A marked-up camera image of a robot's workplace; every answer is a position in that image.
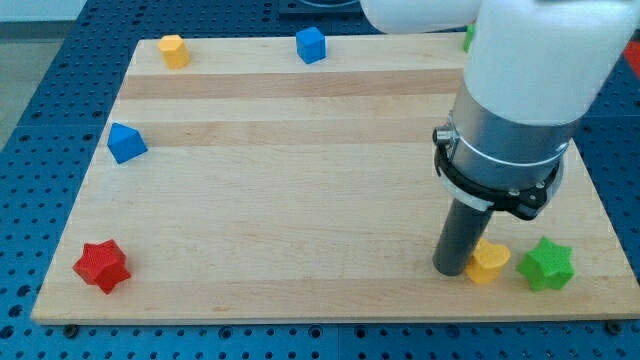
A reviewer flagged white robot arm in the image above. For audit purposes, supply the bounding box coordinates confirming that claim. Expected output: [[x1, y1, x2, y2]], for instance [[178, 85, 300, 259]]
[[362, 0, 639, 220]]

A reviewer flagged yellow heart block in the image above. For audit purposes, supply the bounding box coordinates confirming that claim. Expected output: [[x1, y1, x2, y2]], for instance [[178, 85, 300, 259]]
[[464, 238, 511, 284]]

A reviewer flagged red object at edge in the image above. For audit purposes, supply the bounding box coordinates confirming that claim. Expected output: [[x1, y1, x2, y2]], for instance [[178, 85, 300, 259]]
[[623, 41, 640, 78]]

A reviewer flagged blue cube block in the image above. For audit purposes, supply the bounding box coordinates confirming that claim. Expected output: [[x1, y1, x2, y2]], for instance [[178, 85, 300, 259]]
[[295, 27, 326, 64]]

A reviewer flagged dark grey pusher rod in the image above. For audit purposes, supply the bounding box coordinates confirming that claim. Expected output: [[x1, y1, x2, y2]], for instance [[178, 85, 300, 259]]
[[432, 199, 493, 276]]

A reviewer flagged wooden board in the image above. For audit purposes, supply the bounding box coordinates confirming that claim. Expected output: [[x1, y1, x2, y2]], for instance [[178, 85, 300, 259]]
[[31, 33, 639, 325]]

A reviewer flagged red star block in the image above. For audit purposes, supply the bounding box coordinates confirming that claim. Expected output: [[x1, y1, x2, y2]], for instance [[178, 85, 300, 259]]
[[72, 239, 131, 294]]

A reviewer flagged blue triangular block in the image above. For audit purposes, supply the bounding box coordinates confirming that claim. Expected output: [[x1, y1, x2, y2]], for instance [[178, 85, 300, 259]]
[[107, 123, 147, 164]]

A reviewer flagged green star block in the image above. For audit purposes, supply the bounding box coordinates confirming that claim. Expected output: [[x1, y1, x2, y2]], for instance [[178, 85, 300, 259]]
[[516, 236, 575, 291]]

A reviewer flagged yellow hexagon block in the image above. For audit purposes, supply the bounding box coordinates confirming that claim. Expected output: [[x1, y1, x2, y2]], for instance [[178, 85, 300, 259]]
[[157, 34, 190, 69]]

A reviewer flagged green block at edge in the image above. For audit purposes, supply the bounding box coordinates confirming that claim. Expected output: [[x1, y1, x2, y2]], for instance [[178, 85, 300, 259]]
[[462, 23, 475, 53]]

